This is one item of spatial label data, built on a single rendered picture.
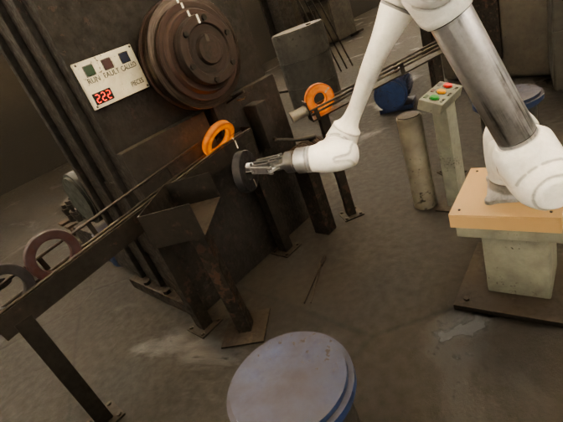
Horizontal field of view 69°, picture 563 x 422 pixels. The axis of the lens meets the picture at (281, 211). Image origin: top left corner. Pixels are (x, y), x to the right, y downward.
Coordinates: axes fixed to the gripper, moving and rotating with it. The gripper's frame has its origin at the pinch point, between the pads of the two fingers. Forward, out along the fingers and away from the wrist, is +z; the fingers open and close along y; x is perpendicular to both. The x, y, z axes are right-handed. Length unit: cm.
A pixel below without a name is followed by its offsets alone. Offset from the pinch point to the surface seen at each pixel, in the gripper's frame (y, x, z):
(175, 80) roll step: 26, 31, 32
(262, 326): -9, -72, 13
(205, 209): -5.1, -13.0, 19.7
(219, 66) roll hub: 42, 30, 20
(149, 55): 22, 43, 37
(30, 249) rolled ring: -45, -1, 64
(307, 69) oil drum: 307, -29, 67
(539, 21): 254, -22, -133
